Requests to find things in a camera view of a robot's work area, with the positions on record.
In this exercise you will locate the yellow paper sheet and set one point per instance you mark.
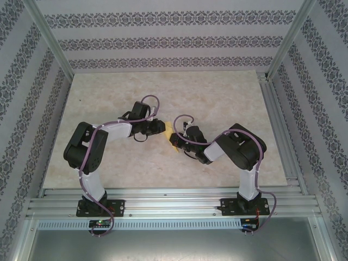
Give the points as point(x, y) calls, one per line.
point(168, 130)

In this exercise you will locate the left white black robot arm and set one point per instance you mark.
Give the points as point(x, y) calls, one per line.
point(93, 185)

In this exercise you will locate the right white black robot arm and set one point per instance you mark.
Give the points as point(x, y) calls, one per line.
point(248, 185)

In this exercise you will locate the grey sheet metal panel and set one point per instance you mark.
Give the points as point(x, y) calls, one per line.
point(174, 244)

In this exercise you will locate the aluminium mounting rail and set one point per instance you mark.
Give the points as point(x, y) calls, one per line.
point(174, 204)

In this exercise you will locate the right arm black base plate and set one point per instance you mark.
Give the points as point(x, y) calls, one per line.
point(227, 206)

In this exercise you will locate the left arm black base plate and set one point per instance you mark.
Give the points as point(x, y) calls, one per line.
point(119, 208)

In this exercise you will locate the aluminium side rail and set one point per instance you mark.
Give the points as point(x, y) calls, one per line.
point(273, 108)

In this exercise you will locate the aluminium frame post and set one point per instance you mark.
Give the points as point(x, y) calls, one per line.
point(49, 38)
point(291, 38)

